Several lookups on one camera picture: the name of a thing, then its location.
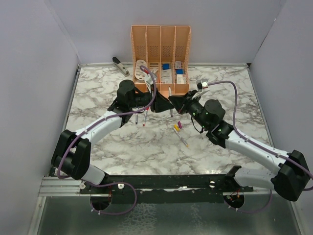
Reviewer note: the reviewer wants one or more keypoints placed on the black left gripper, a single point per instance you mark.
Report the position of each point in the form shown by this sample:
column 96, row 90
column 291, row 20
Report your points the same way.
column 161, row 103

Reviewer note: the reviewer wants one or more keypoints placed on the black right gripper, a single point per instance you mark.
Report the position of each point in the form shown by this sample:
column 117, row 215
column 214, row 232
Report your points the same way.
column 181, row 103

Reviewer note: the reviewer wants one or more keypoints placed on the red pen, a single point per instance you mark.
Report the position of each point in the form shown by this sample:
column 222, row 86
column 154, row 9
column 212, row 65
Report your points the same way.
column 145, row 116

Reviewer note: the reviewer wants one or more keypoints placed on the yellow pen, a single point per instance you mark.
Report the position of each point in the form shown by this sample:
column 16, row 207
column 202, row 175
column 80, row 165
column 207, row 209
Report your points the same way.
column 180, row 137

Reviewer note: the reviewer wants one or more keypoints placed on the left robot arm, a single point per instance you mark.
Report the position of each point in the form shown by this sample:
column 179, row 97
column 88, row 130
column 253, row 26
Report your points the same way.
column 72, row 153

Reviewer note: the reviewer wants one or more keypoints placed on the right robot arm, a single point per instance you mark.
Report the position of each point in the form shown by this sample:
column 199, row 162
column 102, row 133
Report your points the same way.
column 287, row 173

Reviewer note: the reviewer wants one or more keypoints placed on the white red card box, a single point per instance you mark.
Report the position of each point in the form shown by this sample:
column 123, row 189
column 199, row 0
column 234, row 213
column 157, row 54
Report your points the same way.
column 181, row 79

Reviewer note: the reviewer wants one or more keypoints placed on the white paper packet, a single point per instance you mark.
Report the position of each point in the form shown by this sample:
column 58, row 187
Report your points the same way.
column 166, row 76

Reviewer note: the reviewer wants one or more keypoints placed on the blue eraser box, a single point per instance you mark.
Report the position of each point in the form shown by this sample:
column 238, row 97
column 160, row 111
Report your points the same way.
column 166, row 66
column 180, row 71

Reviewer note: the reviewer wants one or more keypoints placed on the white oval label card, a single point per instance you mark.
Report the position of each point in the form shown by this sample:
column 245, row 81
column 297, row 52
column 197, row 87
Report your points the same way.
column 139, row 73

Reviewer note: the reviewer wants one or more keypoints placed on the white red staples box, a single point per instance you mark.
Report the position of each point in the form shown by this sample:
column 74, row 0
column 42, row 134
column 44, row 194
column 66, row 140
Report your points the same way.
column 179, row 65

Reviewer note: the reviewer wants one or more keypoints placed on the peach plastic desk organizer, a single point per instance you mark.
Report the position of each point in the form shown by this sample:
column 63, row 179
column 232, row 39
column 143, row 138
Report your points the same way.
column 158, row 44

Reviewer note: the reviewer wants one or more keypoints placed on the black grey stapler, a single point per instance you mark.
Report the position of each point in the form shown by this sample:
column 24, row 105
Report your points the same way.
column 120, row 66

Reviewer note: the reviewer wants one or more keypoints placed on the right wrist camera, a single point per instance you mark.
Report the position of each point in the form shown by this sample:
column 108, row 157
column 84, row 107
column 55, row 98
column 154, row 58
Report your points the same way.
column 202, row 86

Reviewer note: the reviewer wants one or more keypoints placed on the black mounting rail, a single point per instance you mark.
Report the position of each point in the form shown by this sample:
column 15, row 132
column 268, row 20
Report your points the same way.
column 165, row 189

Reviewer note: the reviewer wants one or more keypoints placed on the aluminium frame rail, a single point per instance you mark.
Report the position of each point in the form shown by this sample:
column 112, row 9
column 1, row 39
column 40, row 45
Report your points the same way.
column 67, row 187

